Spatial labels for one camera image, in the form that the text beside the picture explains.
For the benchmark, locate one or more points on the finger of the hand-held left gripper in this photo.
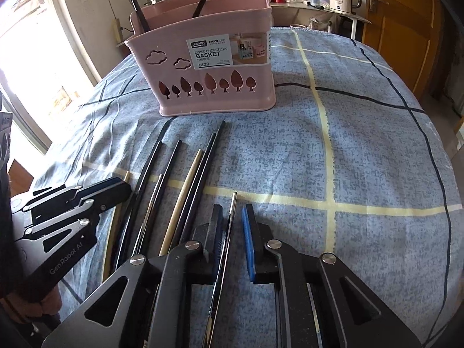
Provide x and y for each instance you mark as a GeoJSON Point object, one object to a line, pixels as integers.
{"type": "Point", "coordinates": [61, 229]}
{"type": "Point", "coordinates": [108, 190]}

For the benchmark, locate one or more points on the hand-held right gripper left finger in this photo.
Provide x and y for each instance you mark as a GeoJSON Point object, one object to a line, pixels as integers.
{"type": "Point", "coordinates": [214, 232]}

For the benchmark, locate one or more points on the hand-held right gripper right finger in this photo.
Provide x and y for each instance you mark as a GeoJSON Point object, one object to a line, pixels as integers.
{"type": "Point", "coordinates": [249, 243]}

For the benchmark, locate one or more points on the dark metal-tipped chopstick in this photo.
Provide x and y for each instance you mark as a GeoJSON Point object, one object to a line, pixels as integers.
{"type": "Point", "coordinates": [226, 246]}

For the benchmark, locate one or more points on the pink chopstick basket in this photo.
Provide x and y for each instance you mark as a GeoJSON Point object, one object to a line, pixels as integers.
{"type": "Point", "coordinates": [217, 104]}

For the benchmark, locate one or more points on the person's left hand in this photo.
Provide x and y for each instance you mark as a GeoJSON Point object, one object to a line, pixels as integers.
{"type": "Point", "coordinates": [32, 308]}

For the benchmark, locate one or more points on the white framed window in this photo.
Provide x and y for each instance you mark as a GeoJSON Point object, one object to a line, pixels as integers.
{"type": "Point", "coordinates": [36, 61]}

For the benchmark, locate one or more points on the white power strip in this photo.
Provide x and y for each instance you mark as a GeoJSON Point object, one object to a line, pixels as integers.
{"type": "Point", "coordinates": [116, 31]}

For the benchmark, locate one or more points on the plastic bag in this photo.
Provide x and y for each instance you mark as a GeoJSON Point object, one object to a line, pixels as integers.
{"type": "Point", "coordinates": [319, 23]}

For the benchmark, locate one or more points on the metal shelf table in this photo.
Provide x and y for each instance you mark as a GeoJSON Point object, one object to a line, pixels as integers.
{"type": "Point", "coordinates": [290, 7]}

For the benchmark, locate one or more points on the wooden door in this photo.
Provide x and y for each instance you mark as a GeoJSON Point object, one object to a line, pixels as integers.
{"type": "Point", "coordinates": [398, 36]}

